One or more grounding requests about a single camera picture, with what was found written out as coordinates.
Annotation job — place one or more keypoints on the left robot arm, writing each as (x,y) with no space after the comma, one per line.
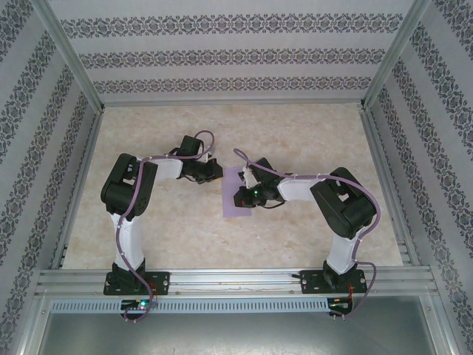
(118,185)

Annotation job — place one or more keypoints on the grey metal base panel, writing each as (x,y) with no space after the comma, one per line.
(236,333)

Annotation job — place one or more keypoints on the aluminium mounting rail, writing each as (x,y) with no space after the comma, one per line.
(236,281)

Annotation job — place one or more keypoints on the purple paper sheet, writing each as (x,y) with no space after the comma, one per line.
(229,192)

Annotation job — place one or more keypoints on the aluminium frame post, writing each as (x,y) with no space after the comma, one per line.
(441,325)
(392,55)
(72,55)
(31,325)

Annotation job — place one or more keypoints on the aluminium table edge rail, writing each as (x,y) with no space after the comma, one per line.
(388,185)
(233,103)
(80,185)

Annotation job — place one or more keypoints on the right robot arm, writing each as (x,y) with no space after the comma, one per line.
(347,211)

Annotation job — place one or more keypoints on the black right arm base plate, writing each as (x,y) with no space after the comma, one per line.
(310,283)

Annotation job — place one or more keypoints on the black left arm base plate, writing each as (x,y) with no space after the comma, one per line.
(162,283)

